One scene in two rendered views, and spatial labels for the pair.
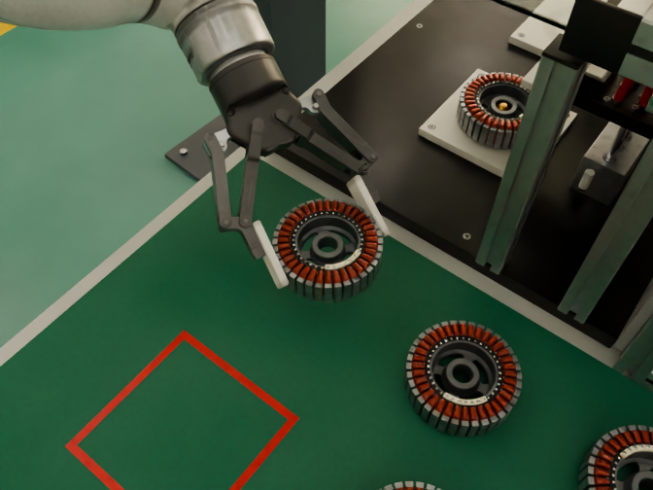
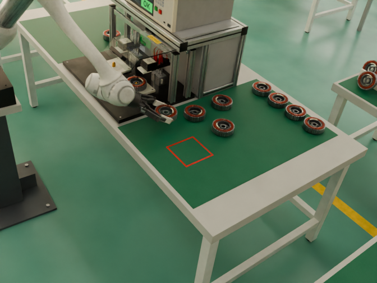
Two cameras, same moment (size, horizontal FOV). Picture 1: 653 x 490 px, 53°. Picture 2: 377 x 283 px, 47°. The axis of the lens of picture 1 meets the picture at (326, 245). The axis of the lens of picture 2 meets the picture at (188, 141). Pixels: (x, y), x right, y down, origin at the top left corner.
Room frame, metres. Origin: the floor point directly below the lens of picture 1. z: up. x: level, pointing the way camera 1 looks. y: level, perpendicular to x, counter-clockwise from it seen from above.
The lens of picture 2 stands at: (-0.04, 1.64, 2.06)
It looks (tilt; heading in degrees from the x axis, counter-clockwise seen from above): 40 degrees down; 281
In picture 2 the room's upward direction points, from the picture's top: 7 degrees clockwise
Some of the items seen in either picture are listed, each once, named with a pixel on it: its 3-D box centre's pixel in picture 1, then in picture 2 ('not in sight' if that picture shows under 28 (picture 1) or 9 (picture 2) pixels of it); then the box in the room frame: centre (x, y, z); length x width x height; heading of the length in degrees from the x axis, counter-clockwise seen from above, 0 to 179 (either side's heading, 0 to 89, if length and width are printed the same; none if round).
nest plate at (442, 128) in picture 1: (498, 123); (136, 87); (0.63, -0.22, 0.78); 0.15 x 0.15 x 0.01; 52
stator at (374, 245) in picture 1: (327, 248); (165, 113); (0.39, 0.00, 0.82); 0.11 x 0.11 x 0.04
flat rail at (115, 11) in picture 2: not in sight; (141, 31); (0.66, -0.38, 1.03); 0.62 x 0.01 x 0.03; 142
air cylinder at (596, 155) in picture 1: (608, 162); (159, 77); (0.54, -0.34, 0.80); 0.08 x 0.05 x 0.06; 142
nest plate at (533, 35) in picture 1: (578, 33); (113, 67); (0.82, -0.37, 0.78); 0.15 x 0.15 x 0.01; 52
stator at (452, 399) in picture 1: (461, 376); (194, 113); (0.28, -0.13, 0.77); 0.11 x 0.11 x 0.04
